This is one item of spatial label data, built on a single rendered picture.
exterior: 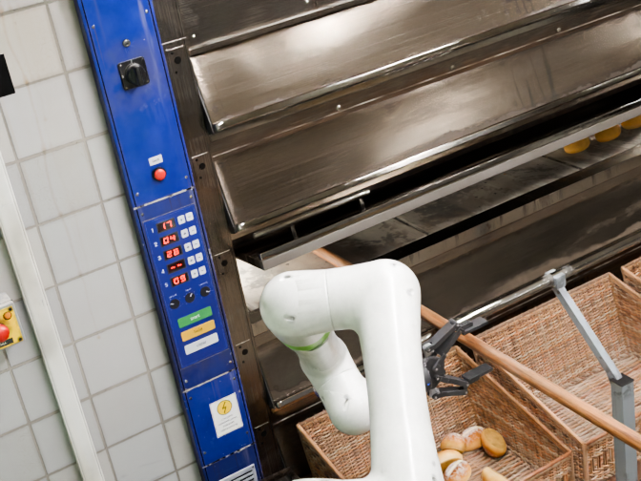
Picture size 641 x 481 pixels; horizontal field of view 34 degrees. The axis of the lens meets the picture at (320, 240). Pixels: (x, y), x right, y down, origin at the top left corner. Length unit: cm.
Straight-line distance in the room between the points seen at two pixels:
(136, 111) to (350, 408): 80
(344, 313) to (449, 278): 123
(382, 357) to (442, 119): 120
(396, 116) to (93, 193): 83
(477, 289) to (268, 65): 97
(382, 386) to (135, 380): 101
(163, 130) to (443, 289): 102
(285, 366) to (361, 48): 85
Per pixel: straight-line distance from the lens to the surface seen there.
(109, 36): 232
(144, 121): 238
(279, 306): 183
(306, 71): 257
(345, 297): 182
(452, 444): 302
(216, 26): 247
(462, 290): 305
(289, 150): 262
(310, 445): 283
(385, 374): 174
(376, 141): 273
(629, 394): 273
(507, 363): 234
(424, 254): 292
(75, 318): 250
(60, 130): 236
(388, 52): 268
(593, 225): 333
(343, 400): 222
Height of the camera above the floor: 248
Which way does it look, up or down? 25 degrees down
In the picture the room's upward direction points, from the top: 10 degrees counter-clockwise
